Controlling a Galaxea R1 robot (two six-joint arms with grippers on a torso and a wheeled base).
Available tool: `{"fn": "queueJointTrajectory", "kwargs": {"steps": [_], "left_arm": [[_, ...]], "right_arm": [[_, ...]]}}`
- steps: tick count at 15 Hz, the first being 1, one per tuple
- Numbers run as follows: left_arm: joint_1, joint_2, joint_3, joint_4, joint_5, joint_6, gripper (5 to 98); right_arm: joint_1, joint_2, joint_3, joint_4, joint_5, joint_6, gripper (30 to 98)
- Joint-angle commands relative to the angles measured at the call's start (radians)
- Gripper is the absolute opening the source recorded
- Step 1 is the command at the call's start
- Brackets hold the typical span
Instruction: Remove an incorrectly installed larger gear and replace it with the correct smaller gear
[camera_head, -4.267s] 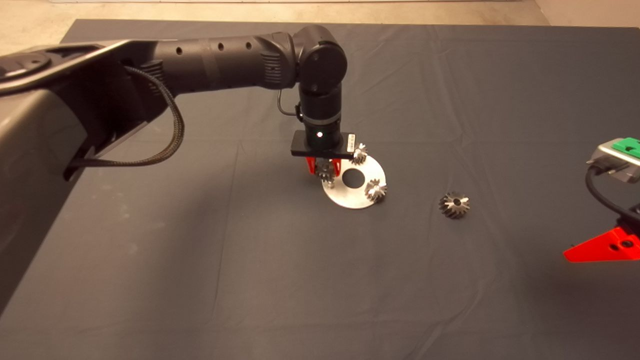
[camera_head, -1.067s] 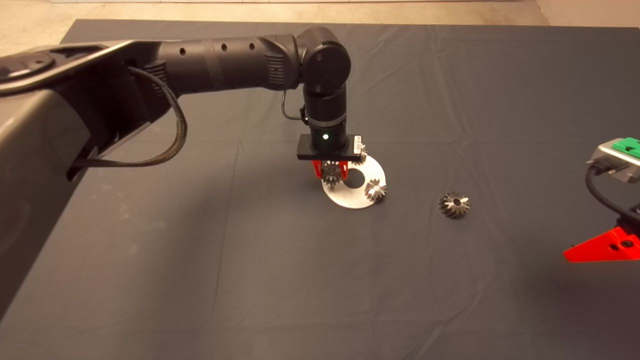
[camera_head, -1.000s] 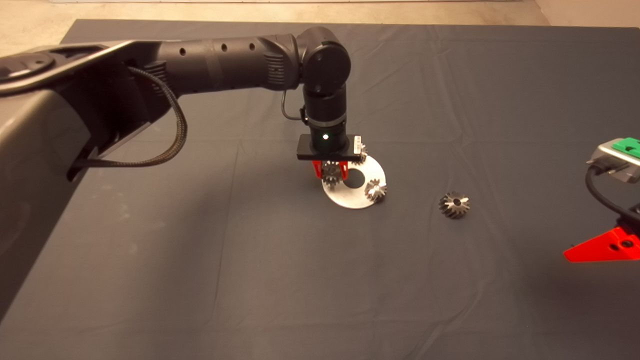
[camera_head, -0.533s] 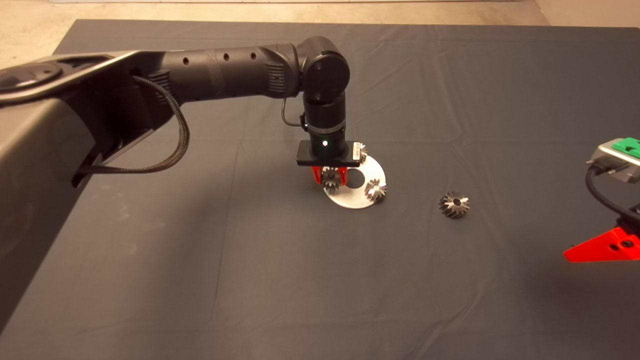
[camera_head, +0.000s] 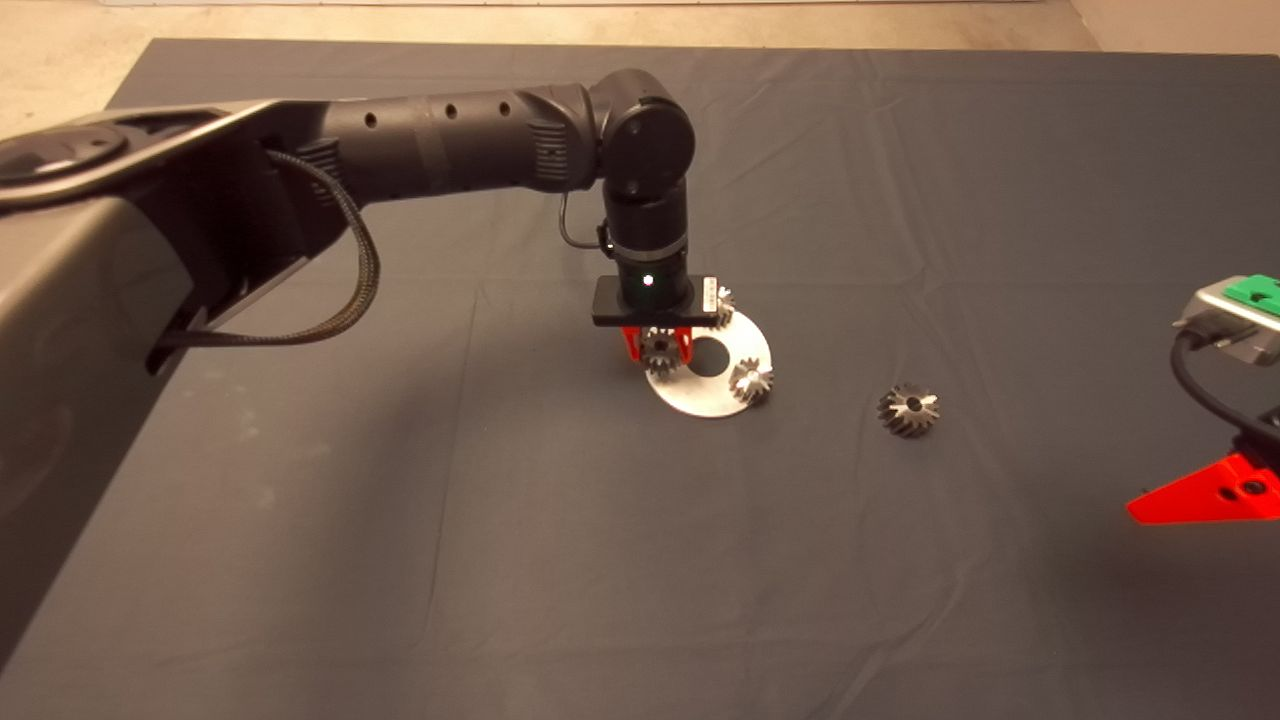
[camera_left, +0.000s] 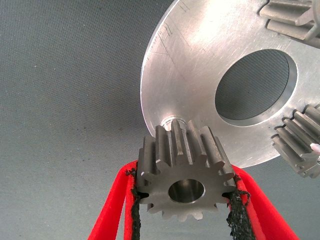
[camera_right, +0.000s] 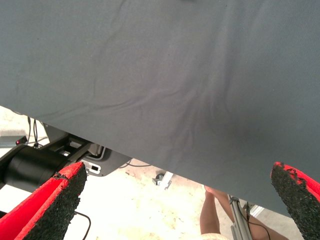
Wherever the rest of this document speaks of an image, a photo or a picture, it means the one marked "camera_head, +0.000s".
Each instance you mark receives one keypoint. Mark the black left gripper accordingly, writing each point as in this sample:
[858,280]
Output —
[655,312]

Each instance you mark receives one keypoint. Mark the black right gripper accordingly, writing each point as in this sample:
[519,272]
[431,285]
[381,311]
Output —
[1268,435]

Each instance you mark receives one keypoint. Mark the small steel gear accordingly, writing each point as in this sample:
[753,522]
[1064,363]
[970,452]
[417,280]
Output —
[752,383]
[724,305]
[660,352]

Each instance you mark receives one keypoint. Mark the large steel gear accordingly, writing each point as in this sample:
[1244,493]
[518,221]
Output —
[898,420]

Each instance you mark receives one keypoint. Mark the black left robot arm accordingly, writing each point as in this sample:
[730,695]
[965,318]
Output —
[450,140]

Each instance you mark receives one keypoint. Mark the round metal plate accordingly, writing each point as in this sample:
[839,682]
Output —
[705,398]

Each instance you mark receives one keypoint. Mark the dark grey table cloth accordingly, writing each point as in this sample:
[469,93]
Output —
[500,600]

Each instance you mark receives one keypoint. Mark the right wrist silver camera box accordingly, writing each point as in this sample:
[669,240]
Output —
[1225,312]

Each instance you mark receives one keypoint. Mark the right wrist green camera mount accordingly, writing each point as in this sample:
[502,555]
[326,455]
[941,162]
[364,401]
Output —
[1262,293]

